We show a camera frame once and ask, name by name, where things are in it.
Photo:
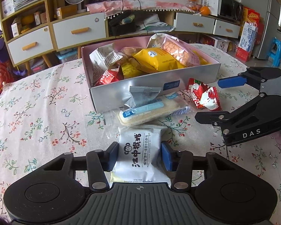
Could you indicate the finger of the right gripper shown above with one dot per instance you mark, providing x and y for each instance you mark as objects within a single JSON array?
[
  {"x": 215, "y": 118},
  {"x": 230, "y": 82}
]

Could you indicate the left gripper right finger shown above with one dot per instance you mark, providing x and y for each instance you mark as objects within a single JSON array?
[{"x": 179, "y": 162}]

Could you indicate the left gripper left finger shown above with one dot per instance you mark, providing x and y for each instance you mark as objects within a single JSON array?
[{"x": 99, "y": 162}]

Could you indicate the red white candy pack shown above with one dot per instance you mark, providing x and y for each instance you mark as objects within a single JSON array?
[{"x": 203, "y": 95}]

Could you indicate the yellow ridged snack pack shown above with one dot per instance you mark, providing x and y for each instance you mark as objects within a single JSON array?
[{"x": 202, "y": 60}]

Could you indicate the white monkey biscuit pack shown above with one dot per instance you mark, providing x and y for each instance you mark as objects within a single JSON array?
[{"x": 139, "y": 159}]

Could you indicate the clear blue bread pack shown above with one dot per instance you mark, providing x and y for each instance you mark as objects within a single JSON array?
[{"x": 165, "y": 105}]

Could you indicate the pink wafer pack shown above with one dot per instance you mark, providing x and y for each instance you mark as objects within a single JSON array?
[{"x": 183, "y": 55}]

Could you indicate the small silver blue pack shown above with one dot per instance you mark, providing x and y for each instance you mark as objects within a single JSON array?
[{"x": 141, "y": 95}]

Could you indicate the yellow small snack pack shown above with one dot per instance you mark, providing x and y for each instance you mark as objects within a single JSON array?
[{"x": 158, "y": 59}]

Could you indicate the small red snack pack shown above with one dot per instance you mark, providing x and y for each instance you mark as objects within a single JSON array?
[{"x": 110, "y": 76}]

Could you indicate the white text snack pack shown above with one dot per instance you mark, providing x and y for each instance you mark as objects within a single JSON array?
[{"x": 156, "y": 40}]

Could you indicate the brown cracker clear pack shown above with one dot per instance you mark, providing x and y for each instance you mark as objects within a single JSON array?
[{"x": 130, "y": 51}]

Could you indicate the yellow waffle snack pack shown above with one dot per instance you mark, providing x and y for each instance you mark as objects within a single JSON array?
[{"x": 132, "y": 68}]

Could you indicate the blue plastic stool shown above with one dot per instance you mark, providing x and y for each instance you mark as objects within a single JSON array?
[{"x": 275, "y": 52}]

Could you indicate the blue white milk carton box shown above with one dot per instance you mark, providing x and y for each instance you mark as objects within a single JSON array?
[{"x": 247, "y": 42}]

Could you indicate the low wooden tv console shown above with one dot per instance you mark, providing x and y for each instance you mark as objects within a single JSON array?
[{"x": 147, "y": 22}]

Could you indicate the pink silver cardboard box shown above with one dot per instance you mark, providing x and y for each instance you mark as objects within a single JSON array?
[{"x": 114, "y": 95}]

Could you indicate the black microwave oven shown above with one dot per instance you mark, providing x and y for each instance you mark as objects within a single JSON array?
[{"x": 231, "y": 10}]

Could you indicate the floral tablecloth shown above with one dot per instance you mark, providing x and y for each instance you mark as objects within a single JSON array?
[{"x": 50, "y": 112}]

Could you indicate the orange fruit lower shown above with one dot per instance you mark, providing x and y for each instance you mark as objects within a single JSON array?
[{"x": 204, "y": 10}]

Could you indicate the pink cloth runner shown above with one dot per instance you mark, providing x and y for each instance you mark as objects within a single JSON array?
[{"x": 117, "y": 6}]

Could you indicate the wooden shelf drawer cabinet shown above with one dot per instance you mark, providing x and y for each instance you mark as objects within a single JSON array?
[{"x": 55, "y": 35}]

